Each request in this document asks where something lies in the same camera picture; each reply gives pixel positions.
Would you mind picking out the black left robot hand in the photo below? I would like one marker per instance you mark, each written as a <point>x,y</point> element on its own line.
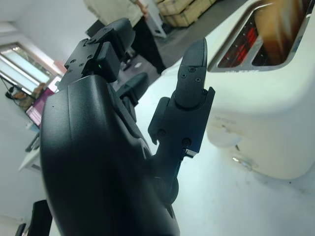
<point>93,159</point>

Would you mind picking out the browned toast slice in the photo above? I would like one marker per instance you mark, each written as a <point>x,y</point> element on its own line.
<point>278,29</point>

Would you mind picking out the person in black trousers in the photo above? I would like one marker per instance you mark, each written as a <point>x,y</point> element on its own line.
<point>147,44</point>

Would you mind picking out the white two-slot toaster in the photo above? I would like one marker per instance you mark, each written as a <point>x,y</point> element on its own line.
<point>265,110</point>

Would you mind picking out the pink screen monitor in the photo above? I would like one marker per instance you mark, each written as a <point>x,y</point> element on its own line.
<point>35,113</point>

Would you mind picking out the window with blinds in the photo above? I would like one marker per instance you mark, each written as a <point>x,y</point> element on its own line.
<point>24,64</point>

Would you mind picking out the wooden crate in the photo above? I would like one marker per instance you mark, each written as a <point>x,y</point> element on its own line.
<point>182,12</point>

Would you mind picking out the white frame table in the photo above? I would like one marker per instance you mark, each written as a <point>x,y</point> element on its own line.
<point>157,24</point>

